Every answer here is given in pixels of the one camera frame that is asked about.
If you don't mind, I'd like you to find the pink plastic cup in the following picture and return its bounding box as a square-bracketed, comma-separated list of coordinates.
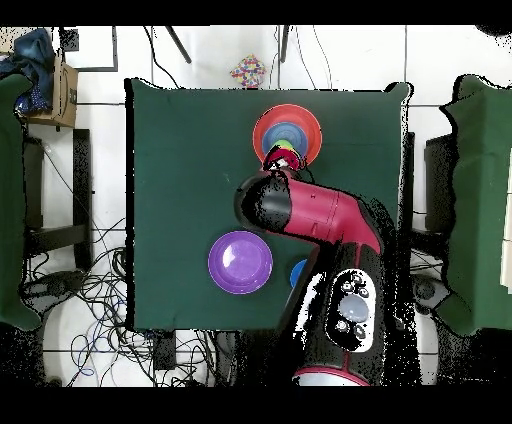
[261, 145, 303, 172]

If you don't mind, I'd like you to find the small light blue bowl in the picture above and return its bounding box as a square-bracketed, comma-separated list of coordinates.
[261, 121, 310, 155]

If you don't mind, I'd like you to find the wide orange-red bowl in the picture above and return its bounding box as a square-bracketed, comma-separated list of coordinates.
[252, 103, 323, 165]

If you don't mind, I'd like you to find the purple plastic bowl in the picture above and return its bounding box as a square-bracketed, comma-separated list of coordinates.
[207, 230, 274, 296]

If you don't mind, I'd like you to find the small dark blue bowl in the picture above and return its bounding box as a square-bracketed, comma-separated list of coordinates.
[289, 258, 308, 289]

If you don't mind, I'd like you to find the dark green tablecloth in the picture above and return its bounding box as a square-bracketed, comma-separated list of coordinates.
[125, 77, 413, 333]

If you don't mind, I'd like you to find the cardboard box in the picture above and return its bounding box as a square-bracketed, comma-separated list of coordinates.
[23, 53, 79, 129]

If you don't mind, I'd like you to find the green cloth covered table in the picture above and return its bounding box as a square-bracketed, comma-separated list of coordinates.
[435, 74, 512, 337]
[0, 73, 41, 331]

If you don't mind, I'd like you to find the blue cloth bundle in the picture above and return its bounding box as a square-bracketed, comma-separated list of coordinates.
[0, 27, 55, 115]

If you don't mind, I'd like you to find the tangle of floor cables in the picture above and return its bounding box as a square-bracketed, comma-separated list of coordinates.
[23, 215, 217, 387]

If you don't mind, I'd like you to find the black stool frame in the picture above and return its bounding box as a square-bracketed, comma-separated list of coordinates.
[23, 128, 94, 273]
[399, 131, 457, 249]

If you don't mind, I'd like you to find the black pedestal foot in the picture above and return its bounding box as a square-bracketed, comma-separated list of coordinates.
[23, 270, 87, 309]
[411, 275, 453, 315]

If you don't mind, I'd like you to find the black rectangular frame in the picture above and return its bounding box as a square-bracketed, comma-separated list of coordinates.
[59, 25, 119, 73]

